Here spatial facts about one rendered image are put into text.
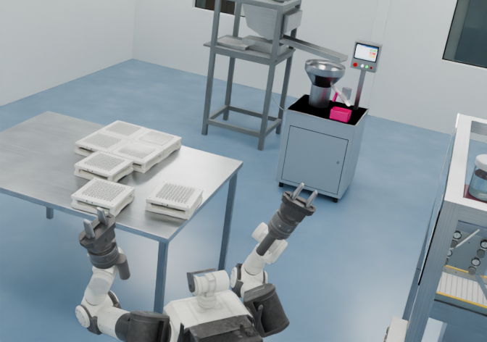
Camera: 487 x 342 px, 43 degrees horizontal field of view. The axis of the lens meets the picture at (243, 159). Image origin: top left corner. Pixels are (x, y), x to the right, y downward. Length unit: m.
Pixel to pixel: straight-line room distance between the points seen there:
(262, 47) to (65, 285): 3.26
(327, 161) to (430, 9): 2.95
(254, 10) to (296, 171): 1.67
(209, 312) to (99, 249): 0.42
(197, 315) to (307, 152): 3.61
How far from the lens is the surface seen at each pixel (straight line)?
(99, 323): 2.12
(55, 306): 4.05
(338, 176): 5.46
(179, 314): 1.99
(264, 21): 6.16
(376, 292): 4.53
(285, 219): 2.11
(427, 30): 7.78
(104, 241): 1.85
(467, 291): 3.26
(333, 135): 5.35
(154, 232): 3.14
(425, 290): 2.30
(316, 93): 5.53
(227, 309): 2.03
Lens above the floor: 2.48
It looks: 24 degrees down
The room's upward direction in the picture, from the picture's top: 8 degrees clockwise
